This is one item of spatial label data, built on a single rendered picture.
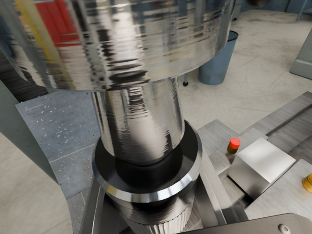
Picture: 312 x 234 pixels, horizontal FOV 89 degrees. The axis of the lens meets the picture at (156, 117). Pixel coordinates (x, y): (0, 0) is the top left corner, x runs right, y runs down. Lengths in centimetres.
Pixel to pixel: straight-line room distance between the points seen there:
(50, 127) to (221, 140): 40
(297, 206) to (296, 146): 28
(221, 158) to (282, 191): 9
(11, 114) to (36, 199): 132
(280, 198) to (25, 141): 55
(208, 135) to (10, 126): 46
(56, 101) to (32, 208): 136
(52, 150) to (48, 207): 120
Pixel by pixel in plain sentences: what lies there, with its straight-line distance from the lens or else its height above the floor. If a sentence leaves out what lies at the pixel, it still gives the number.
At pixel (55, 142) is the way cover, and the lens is 48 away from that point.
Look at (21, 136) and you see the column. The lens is 53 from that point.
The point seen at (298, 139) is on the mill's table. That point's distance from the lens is 56.
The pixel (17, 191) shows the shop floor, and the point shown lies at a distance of 192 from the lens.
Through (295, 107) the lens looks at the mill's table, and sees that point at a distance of 67.
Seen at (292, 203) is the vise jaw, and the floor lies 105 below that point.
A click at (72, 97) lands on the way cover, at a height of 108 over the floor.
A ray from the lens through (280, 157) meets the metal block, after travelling 29.
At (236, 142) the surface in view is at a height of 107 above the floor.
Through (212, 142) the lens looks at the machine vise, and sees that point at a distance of 37.
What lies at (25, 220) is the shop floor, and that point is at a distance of 172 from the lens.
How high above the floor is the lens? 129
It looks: 42 degrees down
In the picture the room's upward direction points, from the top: 6 degrees counter-clockwise
